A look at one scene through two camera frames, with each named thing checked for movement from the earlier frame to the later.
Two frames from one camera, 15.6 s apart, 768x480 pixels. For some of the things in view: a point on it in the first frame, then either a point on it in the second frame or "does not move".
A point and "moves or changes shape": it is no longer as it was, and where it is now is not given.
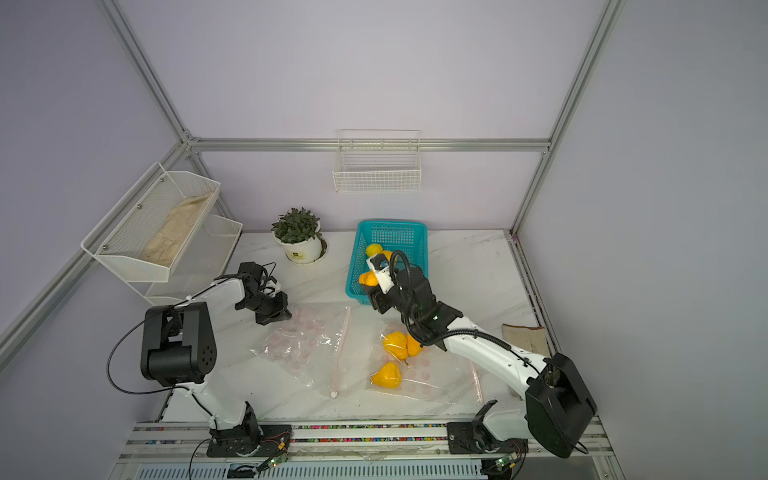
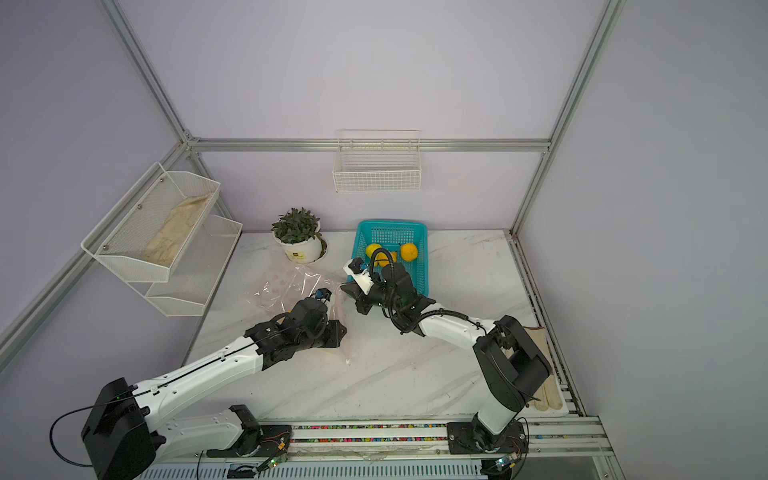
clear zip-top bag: (309, 344) → (282, 287)
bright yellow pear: (373, 249) does not move
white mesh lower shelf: (200, 264) does not move
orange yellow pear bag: (368, 279) moves or changes shape
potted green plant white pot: (298, 232) does not move
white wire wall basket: (374, 160) does not move
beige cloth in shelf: (168, 238) does not move
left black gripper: (281, 311) → (335, 330)
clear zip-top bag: (369, 353) moves or changes shape
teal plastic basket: (392, 236) does not move
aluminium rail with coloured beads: (374, 443) does not move
